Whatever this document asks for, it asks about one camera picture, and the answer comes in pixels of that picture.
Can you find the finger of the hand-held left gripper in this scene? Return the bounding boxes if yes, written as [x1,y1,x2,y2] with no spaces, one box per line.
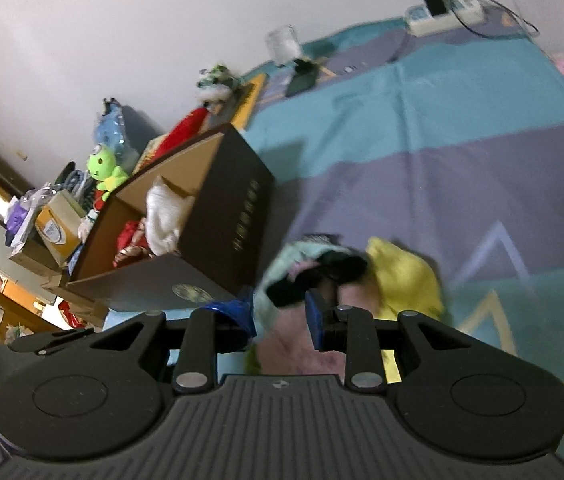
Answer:
[8,327,95,357]

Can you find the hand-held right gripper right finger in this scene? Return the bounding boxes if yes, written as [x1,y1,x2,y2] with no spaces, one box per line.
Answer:
[305,290,468,394]

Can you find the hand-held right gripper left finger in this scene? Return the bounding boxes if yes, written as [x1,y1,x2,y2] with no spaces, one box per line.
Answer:
[86,287,256,395]

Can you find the mauve plush rabbit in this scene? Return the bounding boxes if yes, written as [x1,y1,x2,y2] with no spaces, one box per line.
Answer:
[254,280,393,376]

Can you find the black soft toy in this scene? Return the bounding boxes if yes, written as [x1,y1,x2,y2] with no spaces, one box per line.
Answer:
[267,250,369,307]

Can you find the mint green cloth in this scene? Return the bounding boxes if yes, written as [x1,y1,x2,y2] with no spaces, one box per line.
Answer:
[254,237,363,331]

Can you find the yellow cloth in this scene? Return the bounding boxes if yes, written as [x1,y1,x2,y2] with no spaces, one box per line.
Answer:
[364,236,445,376]

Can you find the brown cardboard box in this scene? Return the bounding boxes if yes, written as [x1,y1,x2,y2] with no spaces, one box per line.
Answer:
[66,122,276,313]

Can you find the white plush toy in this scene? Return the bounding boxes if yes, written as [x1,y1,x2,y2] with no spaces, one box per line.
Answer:
[144,176,197,257]

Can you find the red white patterned cloth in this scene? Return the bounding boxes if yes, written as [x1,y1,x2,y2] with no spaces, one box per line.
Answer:
[113,217,155,268]

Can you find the wooden shelf unit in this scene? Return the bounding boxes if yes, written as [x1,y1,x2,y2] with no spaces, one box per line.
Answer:
[0,147,107,341]

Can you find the purple white plastic bag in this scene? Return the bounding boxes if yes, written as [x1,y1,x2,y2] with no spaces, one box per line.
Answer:
[6,185,55,256]

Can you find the yellow tissue carton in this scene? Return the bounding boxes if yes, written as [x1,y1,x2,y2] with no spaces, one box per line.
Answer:
[36,191,86,267]

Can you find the red white doll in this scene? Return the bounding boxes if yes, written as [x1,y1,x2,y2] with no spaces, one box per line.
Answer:
[78,191,107,243]

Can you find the blue white knitted cloth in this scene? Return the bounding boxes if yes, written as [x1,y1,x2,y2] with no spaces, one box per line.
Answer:
[54,161,95,201]

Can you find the colourful picture book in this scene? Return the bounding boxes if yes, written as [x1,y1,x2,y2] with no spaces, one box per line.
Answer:
[134,135,173,173]

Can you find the green frog plush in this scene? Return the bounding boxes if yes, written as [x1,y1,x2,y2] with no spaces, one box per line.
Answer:
[86,142,130,193]

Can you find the red plush toy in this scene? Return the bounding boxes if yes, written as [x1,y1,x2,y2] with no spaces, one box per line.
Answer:
[162,107,211,153]

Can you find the yellow book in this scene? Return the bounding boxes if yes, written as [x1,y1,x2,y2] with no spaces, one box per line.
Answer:
[229,72,269,131]

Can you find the blue packaged plush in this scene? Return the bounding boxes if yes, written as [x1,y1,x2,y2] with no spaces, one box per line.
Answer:
[92,97,140,161]

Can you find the panda plush toy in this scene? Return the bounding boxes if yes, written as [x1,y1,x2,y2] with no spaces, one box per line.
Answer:
[197,63,237,103]

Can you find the blue purple bed sheet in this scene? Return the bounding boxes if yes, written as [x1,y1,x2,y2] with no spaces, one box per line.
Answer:
[106,15,564,480]

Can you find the white power strip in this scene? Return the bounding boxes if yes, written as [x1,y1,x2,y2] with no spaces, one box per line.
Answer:
[404,0,483,37]

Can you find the black cable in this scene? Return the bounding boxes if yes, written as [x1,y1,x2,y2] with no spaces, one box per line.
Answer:
[414,0,540,63]

